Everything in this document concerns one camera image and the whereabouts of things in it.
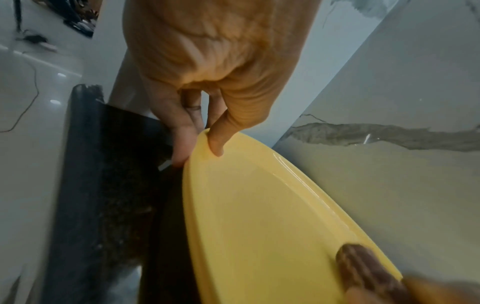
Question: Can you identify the person's right hand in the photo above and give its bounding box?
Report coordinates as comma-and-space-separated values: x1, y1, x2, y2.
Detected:
343, 274, 480, 304

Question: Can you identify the person's left hand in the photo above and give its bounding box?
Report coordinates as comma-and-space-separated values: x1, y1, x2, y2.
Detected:
123, 0, 322, 167

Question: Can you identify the brown scrubbing pad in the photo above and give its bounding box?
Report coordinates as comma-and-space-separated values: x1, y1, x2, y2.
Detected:
334, 242, 413, 304

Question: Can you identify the yellow plastic plate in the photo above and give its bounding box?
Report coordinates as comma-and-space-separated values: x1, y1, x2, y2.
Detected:
182, 128, 404, 304

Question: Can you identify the pile of dark clutter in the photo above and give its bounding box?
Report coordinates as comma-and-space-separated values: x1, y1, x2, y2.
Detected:
61, 0, 101, 39

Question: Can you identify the dark object on floor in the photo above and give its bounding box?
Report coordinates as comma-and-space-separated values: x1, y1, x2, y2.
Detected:
15, 33, 59, 54

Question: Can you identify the black cable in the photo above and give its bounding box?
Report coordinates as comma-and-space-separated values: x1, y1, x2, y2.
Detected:
0, 58, 41, 133

